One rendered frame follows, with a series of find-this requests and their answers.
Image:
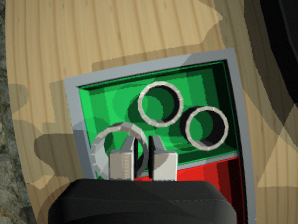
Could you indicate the red and green divided tray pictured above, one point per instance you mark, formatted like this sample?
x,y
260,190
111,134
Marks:
x,y
97,100

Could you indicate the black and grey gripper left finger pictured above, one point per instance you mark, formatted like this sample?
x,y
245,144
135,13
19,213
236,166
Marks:
x,y
123,163

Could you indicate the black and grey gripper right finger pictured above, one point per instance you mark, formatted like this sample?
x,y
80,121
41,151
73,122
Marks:
x,y
162,164

